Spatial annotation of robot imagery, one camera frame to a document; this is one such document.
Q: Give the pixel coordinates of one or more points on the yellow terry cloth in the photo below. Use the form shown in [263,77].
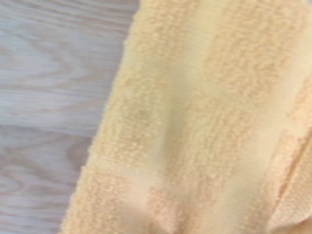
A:
[195,122]

